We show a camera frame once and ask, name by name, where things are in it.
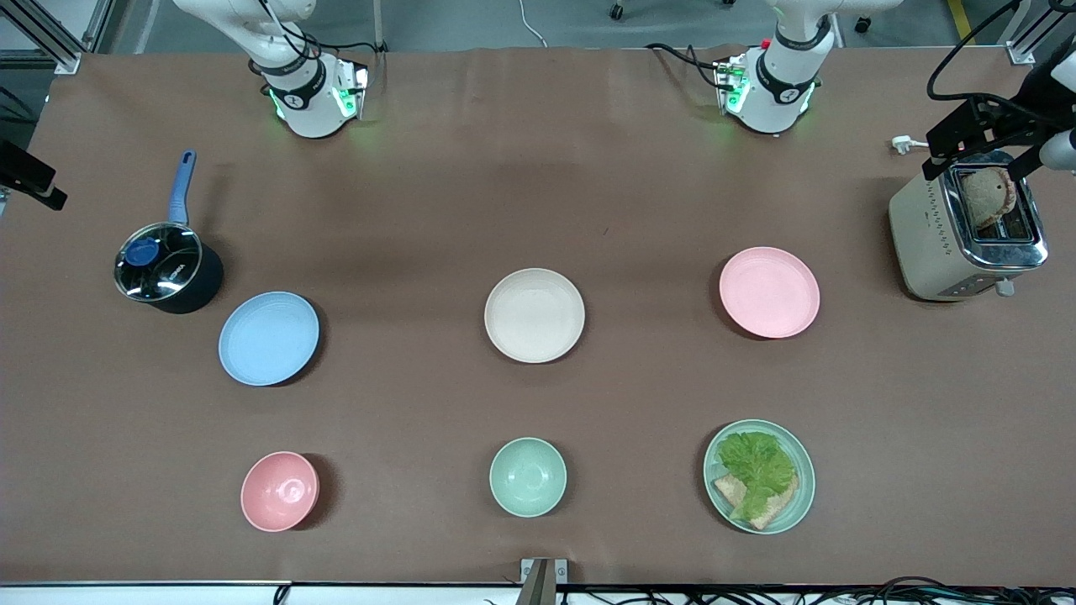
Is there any pink plate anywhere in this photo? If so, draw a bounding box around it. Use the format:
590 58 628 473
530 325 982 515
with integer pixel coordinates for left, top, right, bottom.
718 246 821 340

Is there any blue plate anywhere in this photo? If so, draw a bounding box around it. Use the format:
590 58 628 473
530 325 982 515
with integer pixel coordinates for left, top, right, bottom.
218 291 321 387

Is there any brown toast slice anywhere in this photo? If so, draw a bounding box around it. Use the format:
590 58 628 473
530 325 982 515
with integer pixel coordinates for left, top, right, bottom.
961 166 1018 231

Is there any beige and chrome toaster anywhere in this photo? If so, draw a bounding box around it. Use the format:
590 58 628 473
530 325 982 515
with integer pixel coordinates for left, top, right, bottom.
889 150 1051 303

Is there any glass lid with blue knob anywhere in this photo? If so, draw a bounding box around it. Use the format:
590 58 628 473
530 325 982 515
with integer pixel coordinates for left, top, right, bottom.
114 222 204 302

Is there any green plate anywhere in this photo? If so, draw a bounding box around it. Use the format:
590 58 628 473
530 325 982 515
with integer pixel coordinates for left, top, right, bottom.
703 418 817 536

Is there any green lettuce leaf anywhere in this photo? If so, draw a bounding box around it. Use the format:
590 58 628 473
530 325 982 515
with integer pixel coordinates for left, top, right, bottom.
715 430 798 522

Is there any pink bowl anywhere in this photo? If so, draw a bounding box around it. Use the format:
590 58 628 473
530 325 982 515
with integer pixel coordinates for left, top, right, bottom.
240 451 320 533

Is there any bread slice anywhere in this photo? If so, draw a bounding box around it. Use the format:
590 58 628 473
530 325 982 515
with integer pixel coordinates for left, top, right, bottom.
713 473 800 531

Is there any beige plate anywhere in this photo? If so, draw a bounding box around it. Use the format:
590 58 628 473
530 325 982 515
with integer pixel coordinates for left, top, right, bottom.
483 267 587 365

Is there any green bowl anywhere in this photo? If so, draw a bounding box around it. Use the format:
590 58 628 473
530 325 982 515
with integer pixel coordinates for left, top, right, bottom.
489 437 568 518

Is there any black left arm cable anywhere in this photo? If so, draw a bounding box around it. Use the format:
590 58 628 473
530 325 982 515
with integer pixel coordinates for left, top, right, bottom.
926 0 1076 127

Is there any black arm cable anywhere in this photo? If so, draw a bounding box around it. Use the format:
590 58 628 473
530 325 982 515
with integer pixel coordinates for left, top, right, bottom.
248 0 388 81
926 0 1076 127

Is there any aluminium frame profile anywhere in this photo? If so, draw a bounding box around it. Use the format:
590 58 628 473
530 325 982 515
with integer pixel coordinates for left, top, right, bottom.
1005 0 1076 66
0 0 83 75

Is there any black pot with blue handle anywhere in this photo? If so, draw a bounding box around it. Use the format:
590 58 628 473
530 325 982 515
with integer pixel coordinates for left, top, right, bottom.
113 150 226 316

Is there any black base cable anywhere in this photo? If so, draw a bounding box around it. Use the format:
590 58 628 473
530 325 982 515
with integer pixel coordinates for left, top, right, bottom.
645 42 731 92

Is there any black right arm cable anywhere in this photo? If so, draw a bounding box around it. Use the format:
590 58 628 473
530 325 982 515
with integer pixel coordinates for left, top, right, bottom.
248 0 388 81

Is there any white floor cable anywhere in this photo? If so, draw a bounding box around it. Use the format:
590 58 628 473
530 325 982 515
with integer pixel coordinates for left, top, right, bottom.
518 0 549 49

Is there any metal table bracket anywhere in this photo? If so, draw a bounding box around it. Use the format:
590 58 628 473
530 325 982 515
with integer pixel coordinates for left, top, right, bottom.
514 558 569 605

